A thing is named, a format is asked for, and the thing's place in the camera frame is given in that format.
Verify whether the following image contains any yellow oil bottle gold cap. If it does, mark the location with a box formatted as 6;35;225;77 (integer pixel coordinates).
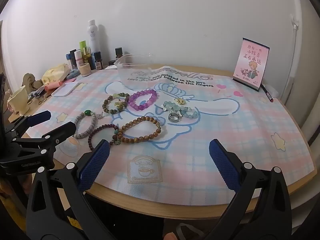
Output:
83;46;92;64

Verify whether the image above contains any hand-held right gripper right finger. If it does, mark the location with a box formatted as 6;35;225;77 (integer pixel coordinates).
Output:
209;139;293;240

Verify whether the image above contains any pink desk calendar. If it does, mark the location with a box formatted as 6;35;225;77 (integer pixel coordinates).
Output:
232;38;270;92

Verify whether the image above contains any black cosmetic box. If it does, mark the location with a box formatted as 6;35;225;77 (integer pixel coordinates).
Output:
65;50;77;69

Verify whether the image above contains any dark pen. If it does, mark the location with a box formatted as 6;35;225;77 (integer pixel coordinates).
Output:
260;84;274;103

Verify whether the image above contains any aqua bead bracelet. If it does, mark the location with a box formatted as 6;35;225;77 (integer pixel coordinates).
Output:
162;100;199;119

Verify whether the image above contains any white cable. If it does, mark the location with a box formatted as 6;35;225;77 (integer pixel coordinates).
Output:
280;29;299;99

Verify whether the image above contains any dark purple bead bracelet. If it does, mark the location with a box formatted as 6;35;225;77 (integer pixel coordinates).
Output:
88;123;123;152

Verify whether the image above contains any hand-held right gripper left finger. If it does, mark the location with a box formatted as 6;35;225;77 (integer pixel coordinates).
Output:
25;139;112;240

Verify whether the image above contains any white rectangular tray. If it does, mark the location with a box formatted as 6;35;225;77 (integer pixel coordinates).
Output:
51;81;78;97

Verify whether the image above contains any pink blue printed cloth mat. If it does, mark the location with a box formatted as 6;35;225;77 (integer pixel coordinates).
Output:
49;64;315;202

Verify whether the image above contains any grey bracelet with green bead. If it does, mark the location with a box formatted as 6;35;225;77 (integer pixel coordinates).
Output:
72;109;98;139

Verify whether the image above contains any white wall hook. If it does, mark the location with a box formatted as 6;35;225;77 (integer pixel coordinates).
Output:
290;14;300;30

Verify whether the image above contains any tall white spray bottle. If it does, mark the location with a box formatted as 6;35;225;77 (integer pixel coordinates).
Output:
87;19;101;55

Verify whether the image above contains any brown wooden bead bracelet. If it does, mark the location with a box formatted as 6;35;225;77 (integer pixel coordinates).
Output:
117;116;162;144

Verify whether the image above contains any clear plastic container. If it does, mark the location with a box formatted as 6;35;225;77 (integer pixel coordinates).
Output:
114;53;160;90

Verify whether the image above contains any green bottle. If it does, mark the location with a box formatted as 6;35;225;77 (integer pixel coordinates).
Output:
79;40;90;55

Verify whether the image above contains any white pink lotion bottle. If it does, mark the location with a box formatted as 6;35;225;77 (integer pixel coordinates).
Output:
74;50;83;68

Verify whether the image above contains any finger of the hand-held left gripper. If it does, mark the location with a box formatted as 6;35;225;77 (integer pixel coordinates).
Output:
10;110;52;138
12;121;77;156

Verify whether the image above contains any brown dropper bottle black cap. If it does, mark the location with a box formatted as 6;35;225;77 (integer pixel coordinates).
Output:
94;51;104;70

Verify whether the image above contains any brown plush figure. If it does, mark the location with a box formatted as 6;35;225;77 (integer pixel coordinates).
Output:
21;73;43;93

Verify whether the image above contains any yellow plastic bag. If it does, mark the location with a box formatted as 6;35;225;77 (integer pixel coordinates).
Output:
41;64;70;85

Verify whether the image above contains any green brown bracelet gold charm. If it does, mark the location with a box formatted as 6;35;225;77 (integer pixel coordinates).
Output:
102;92;130;115

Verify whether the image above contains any cream crumpled bag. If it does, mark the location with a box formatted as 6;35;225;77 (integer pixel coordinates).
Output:
7;85;32;115

